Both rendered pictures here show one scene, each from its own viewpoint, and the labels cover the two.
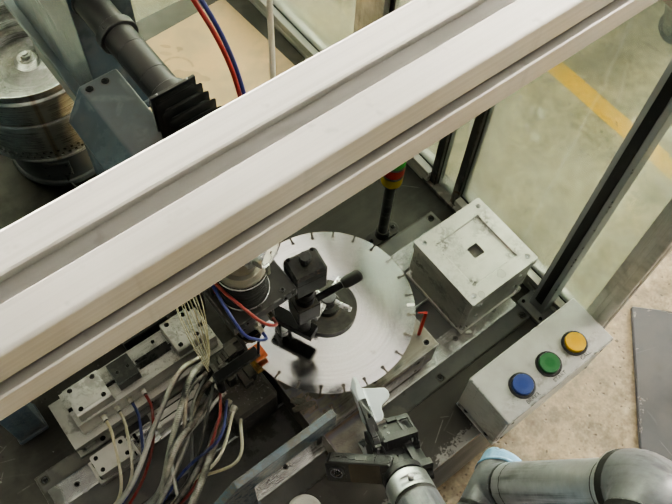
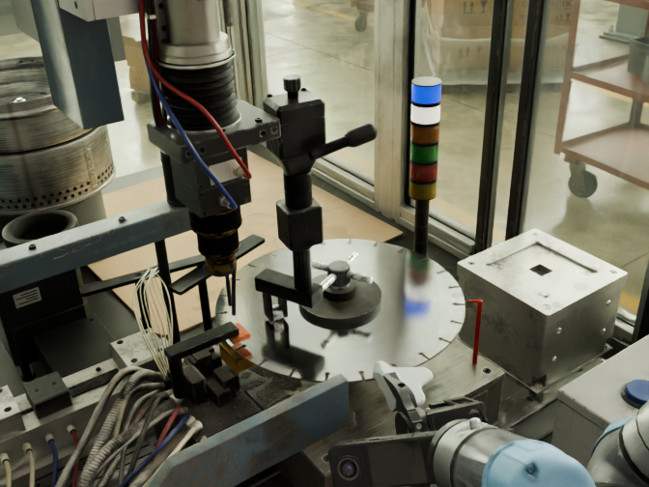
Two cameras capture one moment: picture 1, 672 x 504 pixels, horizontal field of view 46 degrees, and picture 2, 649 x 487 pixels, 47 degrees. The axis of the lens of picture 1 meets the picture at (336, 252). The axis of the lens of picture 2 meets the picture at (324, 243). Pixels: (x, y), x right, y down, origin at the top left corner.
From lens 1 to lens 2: 0.82 m
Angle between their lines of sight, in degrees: 32
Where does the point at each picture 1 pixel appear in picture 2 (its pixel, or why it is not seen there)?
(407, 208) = not seen: hidden behind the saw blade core
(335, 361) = (350, 348)
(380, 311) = (414, 301)
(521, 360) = (634, 369)
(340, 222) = not seen: hidden behind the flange
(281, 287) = (257, 117)
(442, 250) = (495, 271)
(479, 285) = (552, 297)
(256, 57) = (276, 182)
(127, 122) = not seen: outside the picture
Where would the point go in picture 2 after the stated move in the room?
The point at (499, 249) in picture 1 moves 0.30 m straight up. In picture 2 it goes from (573, 269) to (603, 76)
